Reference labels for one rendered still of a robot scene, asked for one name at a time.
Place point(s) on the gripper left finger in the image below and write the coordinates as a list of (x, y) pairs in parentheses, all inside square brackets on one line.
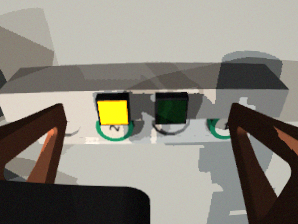
[(16, 136)]

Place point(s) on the white tray with four round nests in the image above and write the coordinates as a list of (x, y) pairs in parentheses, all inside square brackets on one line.
[(163, 93)]

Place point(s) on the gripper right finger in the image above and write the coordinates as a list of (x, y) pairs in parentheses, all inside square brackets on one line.
[(258, 194)]

